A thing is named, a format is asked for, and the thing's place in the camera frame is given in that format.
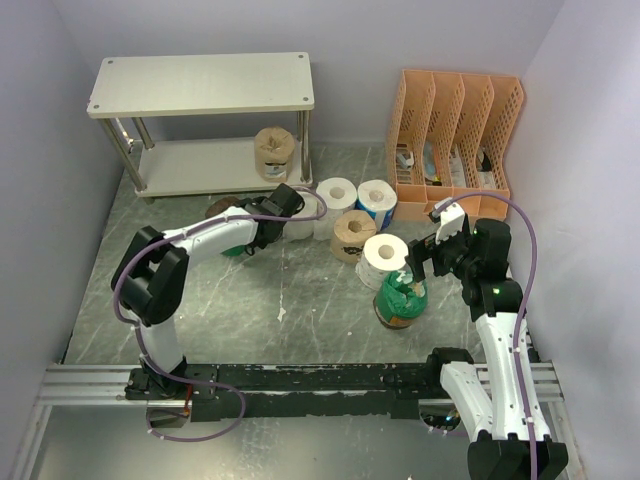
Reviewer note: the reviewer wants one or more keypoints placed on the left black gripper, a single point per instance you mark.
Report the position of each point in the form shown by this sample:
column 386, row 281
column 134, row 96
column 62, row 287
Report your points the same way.
column 253, row 245

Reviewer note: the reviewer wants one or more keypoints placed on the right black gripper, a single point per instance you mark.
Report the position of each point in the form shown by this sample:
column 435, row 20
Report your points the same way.
column 422, row 249

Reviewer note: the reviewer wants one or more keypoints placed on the green torn-wrapped paper roll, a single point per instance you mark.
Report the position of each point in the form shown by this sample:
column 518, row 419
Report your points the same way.
column 400, row 300

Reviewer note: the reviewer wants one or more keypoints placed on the brown-green paper roll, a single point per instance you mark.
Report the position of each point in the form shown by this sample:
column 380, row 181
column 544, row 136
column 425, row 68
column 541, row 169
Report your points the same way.
column 225, row 205

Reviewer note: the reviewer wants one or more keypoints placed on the kraft-wrapped paper roll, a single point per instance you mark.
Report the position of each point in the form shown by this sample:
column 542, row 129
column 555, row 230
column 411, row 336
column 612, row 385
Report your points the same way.
column 274, row 149
column 350, row 233

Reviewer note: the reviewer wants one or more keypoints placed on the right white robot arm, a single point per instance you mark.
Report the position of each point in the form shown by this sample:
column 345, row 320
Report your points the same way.
column 509, row 437

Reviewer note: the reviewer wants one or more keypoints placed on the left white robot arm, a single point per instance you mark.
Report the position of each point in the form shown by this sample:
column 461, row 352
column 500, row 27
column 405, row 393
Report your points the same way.
column 149, row 282

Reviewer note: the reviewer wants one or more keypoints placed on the white two-tier shelf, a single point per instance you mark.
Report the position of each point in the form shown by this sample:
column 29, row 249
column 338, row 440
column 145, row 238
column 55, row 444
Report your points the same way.
column 129, row 90

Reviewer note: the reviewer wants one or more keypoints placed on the white paper roll left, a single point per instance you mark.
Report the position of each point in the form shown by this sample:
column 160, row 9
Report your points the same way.
column 302, row 227

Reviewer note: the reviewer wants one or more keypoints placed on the white paper roll front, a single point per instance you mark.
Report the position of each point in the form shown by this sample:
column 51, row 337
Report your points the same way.
column 382, row 254

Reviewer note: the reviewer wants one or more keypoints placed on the blue-wrapped white paper roll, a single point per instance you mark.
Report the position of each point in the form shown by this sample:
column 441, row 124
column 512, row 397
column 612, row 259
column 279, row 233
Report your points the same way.
column 378, row 199

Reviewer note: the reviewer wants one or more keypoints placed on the white paper roll middle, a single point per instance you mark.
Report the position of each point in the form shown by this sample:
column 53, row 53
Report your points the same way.
column 340, row 196

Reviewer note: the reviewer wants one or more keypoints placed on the orange file organizer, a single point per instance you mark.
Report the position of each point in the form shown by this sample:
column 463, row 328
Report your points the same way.
column 448, row 136

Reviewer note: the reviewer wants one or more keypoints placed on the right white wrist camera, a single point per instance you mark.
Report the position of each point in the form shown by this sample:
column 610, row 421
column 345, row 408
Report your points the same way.
column 450, row 216

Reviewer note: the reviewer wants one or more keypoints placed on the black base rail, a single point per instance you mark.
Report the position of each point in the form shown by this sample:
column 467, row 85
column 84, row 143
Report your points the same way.
column 216, row 392

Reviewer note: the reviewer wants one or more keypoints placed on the aluminium frame rail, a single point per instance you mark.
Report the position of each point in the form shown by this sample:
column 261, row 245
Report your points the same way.
column 85, row 385

